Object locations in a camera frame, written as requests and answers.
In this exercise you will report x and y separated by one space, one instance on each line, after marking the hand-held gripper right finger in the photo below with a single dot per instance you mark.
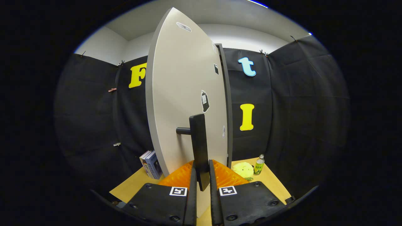
215 204

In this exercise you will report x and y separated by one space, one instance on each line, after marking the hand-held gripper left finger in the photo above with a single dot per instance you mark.
190 201

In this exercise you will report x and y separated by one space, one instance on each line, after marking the grey shoe cabinet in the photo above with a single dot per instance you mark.
228 110

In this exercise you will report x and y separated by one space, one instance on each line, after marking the yellow plush toy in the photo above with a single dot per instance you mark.
243 170

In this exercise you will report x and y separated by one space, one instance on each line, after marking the blue book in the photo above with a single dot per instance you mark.
155 165

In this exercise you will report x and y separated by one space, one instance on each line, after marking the green drink bottle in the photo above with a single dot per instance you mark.
259 165

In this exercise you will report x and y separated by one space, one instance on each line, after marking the white book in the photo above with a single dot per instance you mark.
143 157

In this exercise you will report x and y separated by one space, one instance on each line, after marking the black backdrop cloth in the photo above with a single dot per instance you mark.
298 110

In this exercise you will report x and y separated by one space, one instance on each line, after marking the ceiling light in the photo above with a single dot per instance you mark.
257 3

